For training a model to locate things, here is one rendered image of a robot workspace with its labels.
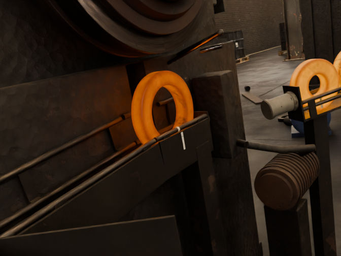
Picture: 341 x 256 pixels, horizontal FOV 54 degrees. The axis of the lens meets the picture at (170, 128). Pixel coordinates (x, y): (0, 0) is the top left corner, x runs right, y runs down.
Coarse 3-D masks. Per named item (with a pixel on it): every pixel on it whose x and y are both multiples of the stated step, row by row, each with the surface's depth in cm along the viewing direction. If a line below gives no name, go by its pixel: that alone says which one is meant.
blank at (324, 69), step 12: (312, 60) 97; (324, 60) 98; (300, 72) 97; (312, 72) 98; (324, 72) 99; (336, 72) 100; (300, 84) 97; (324, 84) 101; (336, 84) 101; (312, 96) 99
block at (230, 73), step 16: (192, 80) 93; (208, 80) 90; (224, 80) 88; (208, 96) 91; (224, 96) 89; (208, 112) 93; (224, 112) 90; (224, 128) 91; (240, 128) 95; (224, 144) 92
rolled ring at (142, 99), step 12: (156, 72) 73; (168, 72) 74; (144, 84) 70; (156, 84) 71; (168, 84) 75; (180, 84) 78; (144, 96) 69; (180, 96) 79; (132, 108) 70; (144, 108) 69; (180, 108) 81; (192, 108) 82; (132, 120) 70; (144, 120) 69; (180, 120) 80; (144, 132) 69; (156, 132) 72
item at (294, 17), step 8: (288, 0) 855; (296, 0) 841; (288, 8) 861; (296, 8) 842; (288, 16) 866; (296, 16) 843; (288, 24) 872; (296, 24) 848; (288, 32) 878; (296, 32) 865; (288, 40) 883; (296, 40) 871; (288, 48) 884; (296, 48) 877; (288, 56) 885; (296, 56) 883; (304, 56) 870
